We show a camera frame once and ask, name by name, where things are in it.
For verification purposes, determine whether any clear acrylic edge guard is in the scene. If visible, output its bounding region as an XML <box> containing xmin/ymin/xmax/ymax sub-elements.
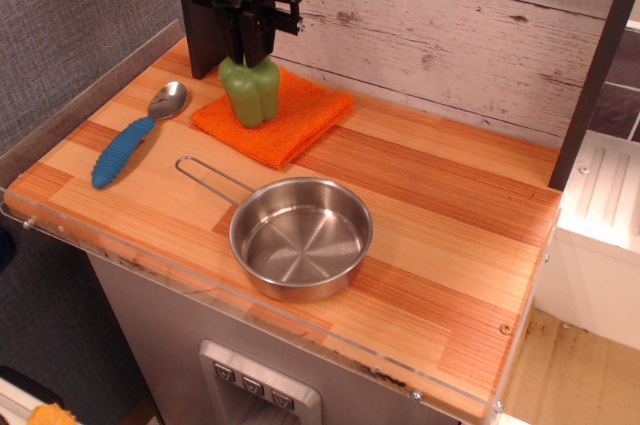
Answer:
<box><xmin>5</xmin><ymin>180</ymin><xmax>560</xmax><ymax>424</ymax></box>

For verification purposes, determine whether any dark vertical post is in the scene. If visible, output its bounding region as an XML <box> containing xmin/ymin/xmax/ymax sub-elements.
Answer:
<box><xmin>180</xmin><ymin>0</ymin><xmax>226</xmax><ymax>79</ymax></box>
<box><xmin>548</xmin><ymin>0</ymin><xmax>636</xmax><ymax>191</ymax></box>

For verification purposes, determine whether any orange cloth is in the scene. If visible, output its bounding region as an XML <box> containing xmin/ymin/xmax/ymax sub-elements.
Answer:
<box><xmin>192</xmin><ymin>68</ymin><xmax>354</xmax><ymax>169</ymax></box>

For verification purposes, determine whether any silver dispenser button panel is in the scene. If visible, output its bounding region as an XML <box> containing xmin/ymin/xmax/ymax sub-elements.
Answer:
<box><xmin>199</xmin><ymin>340</ymin><xmax>323</xmax><ymax>424</ymax></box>

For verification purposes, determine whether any yellow object bottom left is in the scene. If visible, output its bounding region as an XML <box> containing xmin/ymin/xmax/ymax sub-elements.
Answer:
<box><xmin>26</xmin><ymin>404</ymin><xmax>78</xmax><ymax>425</ymax></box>

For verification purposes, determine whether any white toy sink unit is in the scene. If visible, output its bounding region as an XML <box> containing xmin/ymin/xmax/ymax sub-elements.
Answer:
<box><xmin>534</xmin><ymin>132</ymin><xmax>639</xmax><ymax>348</ymax></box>

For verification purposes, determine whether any dark left vertical post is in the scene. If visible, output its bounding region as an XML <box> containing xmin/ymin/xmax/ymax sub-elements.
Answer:
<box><xmin>180</xmin><ymin>0</ymin><xmax>226</xmax><ymax>79</ymax></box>

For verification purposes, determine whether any green toy bell pepper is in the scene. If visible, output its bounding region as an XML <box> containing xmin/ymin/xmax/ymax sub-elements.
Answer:
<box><xmin>218</xmin><ymin>57</ymin><xmax>280</xmax><ymax>128</ymax></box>

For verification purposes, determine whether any small stainless steel pot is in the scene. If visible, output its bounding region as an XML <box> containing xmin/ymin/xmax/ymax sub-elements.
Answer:
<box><xmin>175</xmin><ymin>156</ymin><xmax>374</xmax><ymax>302</ymax></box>

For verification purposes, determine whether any grey toy fridge cabinet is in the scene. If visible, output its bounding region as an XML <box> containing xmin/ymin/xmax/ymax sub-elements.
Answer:
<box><xmin>89</xmin><ymin>256</ymin><xmax>454</xmax><ymax>424</ymax></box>

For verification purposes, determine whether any blue handled metal spoon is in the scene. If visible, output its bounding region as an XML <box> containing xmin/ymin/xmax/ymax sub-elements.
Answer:
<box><xmin>91</xmin><ymin>81</ymin><xmax>188</xmax><ymax>189</ymax></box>

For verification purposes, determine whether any dark right vertical post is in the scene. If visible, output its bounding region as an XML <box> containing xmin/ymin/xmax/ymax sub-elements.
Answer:
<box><xmin>548</xmin><ymin>0</ymin><xmax>636</xmax><ymax>191</ymax></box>

